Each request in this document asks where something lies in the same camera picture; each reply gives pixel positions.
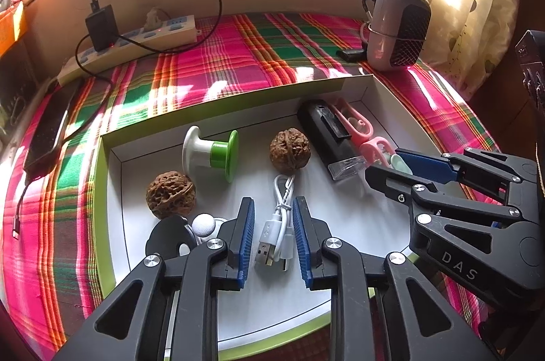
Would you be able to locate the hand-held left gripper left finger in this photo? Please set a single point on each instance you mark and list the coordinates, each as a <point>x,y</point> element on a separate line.
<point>247,242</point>

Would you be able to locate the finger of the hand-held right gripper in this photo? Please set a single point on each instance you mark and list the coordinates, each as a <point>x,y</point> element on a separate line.
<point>425,165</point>
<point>391,182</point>

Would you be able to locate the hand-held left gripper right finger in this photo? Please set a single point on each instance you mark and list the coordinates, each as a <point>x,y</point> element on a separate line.
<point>300,242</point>

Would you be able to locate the clear hook with white knob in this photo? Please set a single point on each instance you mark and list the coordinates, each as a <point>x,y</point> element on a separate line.
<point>203,225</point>

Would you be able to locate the plain pink plastic clip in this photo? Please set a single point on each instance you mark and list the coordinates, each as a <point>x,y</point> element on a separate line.
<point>366,129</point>

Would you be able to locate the green and white cardboard box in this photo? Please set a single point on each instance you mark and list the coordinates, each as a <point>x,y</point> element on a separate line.
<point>238,182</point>

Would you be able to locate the black oval three-button device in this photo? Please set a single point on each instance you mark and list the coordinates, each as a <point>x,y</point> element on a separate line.
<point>168,237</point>

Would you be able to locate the black device with clear cap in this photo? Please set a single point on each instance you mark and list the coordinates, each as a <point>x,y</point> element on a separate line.
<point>328,135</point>

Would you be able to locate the green and white plastic spool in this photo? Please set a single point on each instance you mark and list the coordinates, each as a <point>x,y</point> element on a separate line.
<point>225,156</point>

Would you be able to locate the large dark walnut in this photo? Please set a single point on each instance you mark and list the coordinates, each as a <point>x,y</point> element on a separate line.
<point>170,195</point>

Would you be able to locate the small brown walnut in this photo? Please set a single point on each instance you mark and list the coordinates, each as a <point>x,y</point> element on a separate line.
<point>289,150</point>

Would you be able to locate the small black adapter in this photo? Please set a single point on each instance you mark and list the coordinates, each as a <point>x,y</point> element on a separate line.
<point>351,55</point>

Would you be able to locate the small grey fan heater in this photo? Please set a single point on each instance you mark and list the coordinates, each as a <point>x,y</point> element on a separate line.
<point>408,29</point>

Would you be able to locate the cream dotted curtain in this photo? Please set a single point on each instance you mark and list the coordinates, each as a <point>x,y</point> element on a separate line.
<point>477,3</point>

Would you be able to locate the pink green plaid cloth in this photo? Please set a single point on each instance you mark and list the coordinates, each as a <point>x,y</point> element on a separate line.
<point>255,58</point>

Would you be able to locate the white power strip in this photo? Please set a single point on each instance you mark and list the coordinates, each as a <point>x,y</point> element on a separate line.
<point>179,30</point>

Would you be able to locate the black smartphone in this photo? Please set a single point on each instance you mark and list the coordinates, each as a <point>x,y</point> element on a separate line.
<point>49,131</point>

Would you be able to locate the beige plug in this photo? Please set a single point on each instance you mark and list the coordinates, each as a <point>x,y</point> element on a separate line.
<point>154,19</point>

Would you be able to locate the black charger block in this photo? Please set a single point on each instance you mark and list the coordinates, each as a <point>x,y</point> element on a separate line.
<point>102,29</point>

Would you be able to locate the dark glass case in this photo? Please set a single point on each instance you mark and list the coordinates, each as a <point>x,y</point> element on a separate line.
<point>17,88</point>

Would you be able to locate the orange storage box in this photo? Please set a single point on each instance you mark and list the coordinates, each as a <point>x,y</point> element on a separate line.
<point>10,24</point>

